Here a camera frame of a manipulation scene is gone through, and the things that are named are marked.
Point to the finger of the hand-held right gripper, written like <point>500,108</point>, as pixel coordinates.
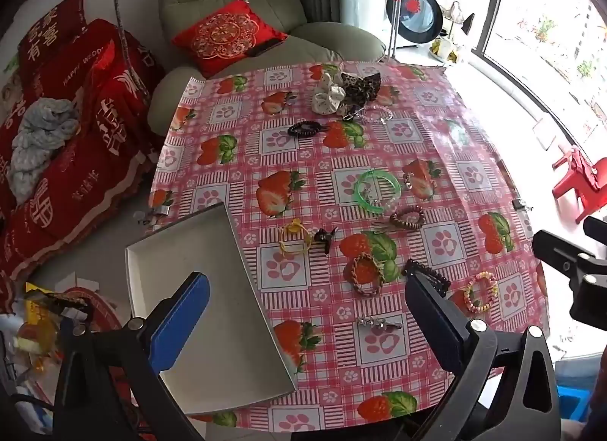
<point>596,226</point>
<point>555,246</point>

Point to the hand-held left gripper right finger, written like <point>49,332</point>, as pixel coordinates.
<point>438,327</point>

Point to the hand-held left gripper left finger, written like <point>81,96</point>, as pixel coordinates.
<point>182,317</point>

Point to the white rectangular tray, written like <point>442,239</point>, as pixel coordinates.
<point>208,308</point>

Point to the black claw hair clip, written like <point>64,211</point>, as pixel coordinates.
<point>325,235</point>

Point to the green plastic bangle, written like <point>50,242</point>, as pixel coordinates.
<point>363,185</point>

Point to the red plastic stool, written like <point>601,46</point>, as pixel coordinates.
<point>576,180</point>

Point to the black long hair clip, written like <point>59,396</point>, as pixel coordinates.
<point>434,276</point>

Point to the silver binder clip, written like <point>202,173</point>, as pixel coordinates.
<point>159,214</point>
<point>521,204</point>

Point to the silver hair clip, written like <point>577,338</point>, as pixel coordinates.
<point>379,323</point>

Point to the red round mat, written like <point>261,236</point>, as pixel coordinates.
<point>102,308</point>

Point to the blue plastic box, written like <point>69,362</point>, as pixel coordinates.
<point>574,403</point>

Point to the yellow box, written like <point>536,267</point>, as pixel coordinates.
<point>40,298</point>

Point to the pink strawberry tablecloth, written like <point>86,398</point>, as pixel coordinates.
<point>332,175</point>

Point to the red printed sofa cover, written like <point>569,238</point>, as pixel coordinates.
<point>95,137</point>

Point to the grey crumpled cloth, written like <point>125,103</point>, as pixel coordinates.
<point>42,142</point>

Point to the metal cup rack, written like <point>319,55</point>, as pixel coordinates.
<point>448,37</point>

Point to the leopard print scrunchie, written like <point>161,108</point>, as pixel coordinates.
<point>360,85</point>

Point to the white dotted scrunchie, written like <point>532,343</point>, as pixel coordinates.
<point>327,97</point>

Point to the white washing machine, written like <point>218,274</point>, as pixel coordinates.
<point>417,9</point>

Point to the red embroidered cushion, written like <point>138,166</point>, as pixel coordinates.
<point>227,37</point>

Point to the patterned slim pole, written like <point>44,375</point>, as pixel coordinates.
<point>124,37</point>

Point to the pale green armchair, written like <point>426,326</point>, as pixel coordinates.
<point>189,0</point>

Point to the red printed pillow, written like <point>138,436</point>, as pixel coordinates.
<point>47,28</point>

